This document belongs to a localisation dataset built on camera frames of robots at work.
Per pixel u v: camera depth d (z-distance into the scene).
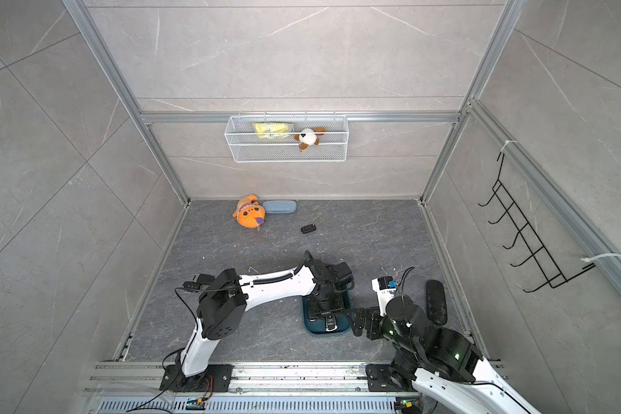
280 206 1.14
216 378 0.73
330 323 0.79
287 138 0.88
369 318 0.58
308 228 1.07
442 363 0.45
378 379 0.73
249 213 1.04
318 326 0.83
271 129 0.83
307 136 0.85
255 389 0.73
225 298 0.55
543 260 0.62
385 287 0.60
